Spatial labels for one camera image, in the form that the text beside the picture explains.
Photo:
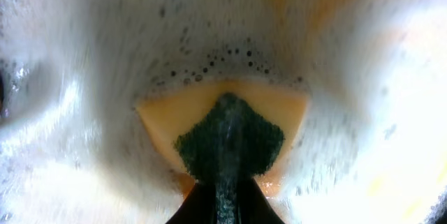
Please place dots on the rectangular soapy black tray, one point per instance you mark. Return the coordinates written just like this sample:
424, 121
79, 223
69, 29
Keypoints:
370, 149

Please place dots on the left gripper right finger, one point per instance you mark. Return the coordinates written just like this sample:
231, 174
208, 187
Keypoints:
252, 205

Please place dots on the green yellow sponge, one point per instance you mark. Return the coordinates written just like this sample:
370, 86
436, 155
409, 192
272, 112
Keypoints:
223, 133

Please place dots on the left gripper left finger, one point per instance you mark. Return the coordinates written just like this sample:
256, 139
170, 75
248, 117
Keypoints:
199, 207

